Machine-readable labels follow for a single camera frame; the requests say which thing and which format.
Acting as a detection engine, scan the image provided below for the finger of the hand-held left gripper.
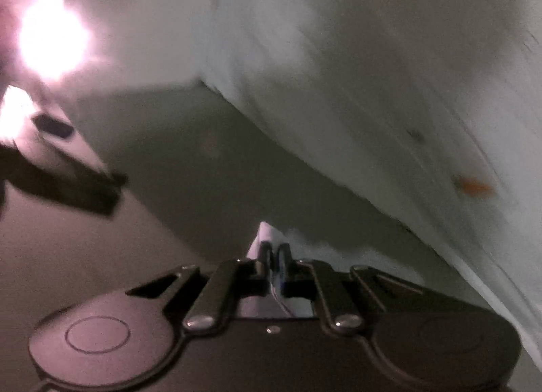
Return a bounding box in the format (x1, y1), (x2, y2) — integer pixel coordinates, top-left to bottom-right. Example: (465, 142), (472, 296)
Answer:
(0, 138), (129, 218)

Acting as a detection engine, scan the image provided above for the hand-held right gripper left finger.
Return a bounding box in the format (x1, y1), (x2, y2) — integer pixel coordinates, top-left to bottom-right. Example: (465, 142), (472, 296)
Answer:
(126, 242), (273, 333)

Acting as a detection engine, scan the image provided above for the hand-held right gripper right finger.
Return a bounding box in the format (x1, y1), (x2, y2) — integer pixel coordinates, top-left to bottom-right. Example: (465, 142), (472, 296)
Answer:
(274, 244), (425, 333)

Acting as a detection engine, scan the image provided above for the white t-shirt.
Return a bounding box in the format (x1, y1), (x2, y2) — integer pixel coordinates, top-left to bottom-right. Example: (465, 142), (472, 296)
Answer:
(247, 222), (325, 319)

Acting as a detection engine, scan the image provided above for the white carrot print pillow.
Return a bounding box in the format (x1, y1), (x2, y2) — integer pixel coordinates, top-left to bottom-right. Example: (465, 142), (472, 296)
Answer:
(199, 0), (542, 369)

